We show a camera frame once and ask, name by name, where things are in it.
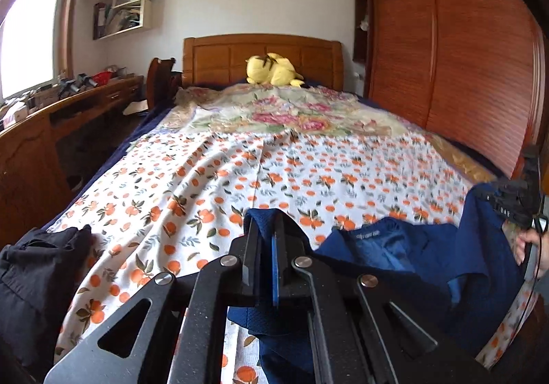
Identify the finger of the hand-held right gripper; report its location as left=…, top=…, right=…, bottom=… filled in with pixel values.
left=521, top=145, right=542, bottom=196
left=475, top=180, right=530, bottom=224

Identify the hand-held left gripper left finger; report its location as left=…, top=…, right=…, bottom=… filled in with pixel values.
left=44, top=209, right=275, bottom=384

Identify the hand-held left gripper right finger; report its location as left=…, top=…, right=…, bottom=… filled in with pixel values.
left=272, top=209, right=494, bottom=384

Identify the blue suit jacket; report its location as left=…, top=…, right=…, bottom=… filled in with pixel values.
left=226, top=182, right=535, bottom=384

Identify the person's right hand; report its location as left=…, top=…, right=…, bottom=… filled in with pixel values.
left=515, top=226, right=549, bottom=279

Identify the golden patterned bedding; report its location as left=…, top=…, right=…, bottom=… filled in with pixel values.
left=429, top=133, right=498, bottom=185

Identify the orange fruit print bed sheet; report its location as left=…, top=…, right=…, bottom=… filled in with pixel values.
left=45, top=127, right=537, bottom=384

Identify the wooden slatted wardrobe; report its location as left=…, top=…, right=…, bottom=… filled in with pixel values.
left=352, top=0, right=549, bottom=196

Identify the floral blanket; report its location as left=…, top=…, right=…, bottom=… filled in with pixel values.
left=161, top=83, right=412, bottom=140

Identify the yellow plush toy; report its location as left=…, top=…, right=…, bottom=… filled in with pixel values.
left=245, top=52, right=306, bottom=88

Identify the dark wooden chair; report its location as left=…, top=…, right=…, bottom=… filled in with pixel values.
left=146, top=57, right=183, bottom=110

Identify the wooden bed headboard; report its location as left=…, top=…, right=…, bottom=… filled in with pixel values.
left=181, top=34, right=345, bottom=93

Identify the black jacket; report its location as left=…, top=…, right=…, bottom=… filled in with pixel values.
left=0, top=225, right=95, bottom=376

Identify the wooden desk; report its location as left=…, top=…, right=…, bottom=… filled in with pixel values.
left=0, top=74, right=144, bottom=248

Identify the black desk device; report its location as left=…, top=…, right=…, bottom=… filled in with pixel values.
left=58, top=73, right=97, bottom=95

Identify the pile of books and papers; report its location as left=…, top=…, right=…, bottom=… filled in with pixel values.
left=93, top=2, right=144, bottom=37

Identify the tissue box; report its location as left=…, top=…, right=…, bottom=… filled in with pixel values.
left=2, top=103, right=28, bottom=125

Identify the window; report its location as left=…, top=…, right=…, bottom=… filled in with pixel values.
left=0, top=0, right=82, bottom=102

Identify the black cable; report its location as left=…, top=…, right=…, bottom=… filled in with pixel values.
left=521, top=215, right=547, bottom=325

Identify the white wall shelf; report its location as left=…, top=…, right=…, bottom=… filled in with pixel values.
left=86, top=0, right=154, bottom=41

